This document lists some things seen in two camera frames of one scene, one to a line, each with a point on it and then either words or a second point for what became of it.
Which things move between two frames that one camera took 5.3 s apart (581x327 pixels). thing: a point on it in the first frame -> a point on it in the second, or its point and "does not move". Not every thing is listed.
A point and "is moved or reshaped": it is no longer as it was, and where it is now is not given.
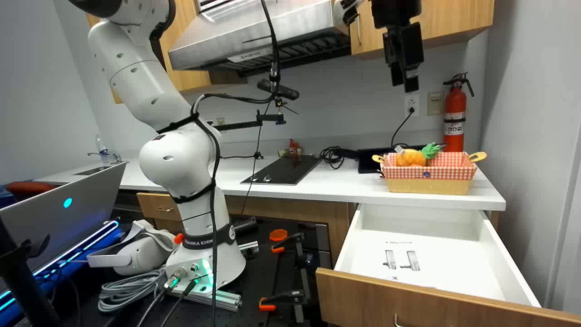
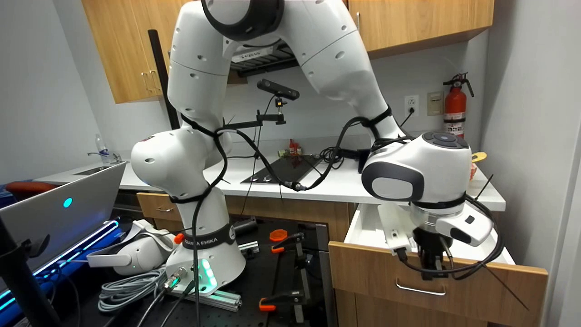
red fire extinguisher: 454,112 does not move
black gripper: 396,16 -> 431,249
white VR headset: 144,250 does not move
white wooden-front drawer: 429,265 is moved or reshaped
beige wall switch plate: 434,102 does not move
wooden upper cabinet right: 436,18 does not move
